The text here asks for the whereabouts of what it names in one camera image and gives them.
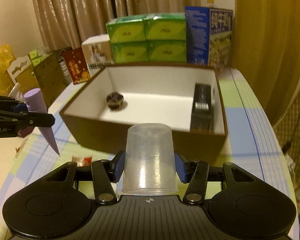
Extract purple cosmetic tube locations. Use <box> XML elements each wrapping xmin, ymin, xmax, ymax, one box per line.
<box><xmin>24</xmin><ymin>88</ymin><xmax>60</xmax><ymax>155</ymax></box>

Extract red snack packet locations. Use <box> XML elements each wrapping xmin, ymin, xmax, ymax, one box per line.
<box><xmin>71</xmin><ymin>156</ymin><xmax>93</xmax><ymax>167</ymax></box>

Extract clear plastic cup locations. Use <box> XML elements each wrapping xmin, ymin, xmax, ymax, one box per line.
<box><xmin>122</xmin><ymin>123</ymin><xmax>178</xmax><ymax>196</ymax></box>

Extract tall black product box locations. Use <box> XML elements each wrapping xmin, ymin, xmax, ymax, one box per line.
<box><xmin>190</xmin><ymin>83</ymin><xmax>212</xmax><ymax>132</ymax></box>

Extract dark velvet scrunchie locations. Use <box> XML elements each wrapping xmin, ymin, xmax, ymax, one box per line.
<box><xmin>106</xmin><ymin>92</ymin><xmax>124</xmax><ymax>111</ymax></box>

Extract yellow plastic bag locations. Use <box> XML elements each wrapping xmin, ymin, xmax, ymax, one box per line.
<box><xmin>0</xmin><ymin>44</ymin><xmax>16</xmax><ymax>96</ymax></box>

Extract brown cardboard boxes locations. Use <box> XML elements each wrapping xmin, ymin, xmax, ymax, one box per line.
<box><xmin>7</xmin><ymin>47</ymin><xmax>70</xmax><ymax>107</ymax></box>

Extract plaid tablecloth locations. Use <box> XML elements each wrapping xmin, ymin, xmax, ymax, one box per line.
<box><xmin>0</xmin><ymin>69</ymin><xmax>295</xmax><ymax>239</ymax></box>

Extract dark red gift envelope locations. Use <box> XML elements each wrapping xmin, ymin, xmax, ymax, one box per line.
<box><xmin>62</xmin><ymin>47</ymin><xmax>91</xmax><ymax>85</ymax></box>

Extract brown cardboard storage box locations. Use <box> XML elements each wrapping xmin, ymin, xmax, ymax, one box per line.
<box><xmin>60</xmin><ymin>62</ymin><xmax>228</xmax><ymax>165</ymax></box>

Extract white product box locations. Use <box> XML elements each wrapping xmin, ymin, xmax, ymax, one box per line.
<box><xmin>81</xmin><ymin>34</ymin><xmax>114</xmax><ymax>77</ymax></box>

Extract quilted olive chair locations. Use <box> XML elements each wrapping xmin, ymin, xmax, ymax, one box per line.
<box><xmin>274</xmin><ymin>89</ymin><xmax>300</xmax><ymax>188</ymax></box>

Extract beige curtain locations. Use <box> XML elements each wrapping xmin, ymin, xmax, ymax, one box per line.
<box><xmin>32</xmin><ymin>0</ymin><xmax>200</xmax><ymax>50</ymax></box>

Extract green tissue pack stack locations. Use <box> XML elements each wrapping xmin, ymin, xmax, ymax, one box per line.
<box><xmin>106</xmin><ymin>13</ymin><xmax>186</xmax><ymax>63</ymax></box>

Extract blue milk carton box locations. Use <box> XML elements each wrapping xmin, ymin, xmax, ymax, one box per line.
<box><xmin>185</xmin><ymin>6</ymin><xmax>234</xmax><ymax>72</ymax></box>

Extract golden yellow curtain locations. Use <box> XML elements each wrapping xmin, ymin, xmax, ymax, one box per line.
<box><xmin>232</xmin><ymin>0</ymin><xmax>300</xmax><ymax>125</ymax></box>

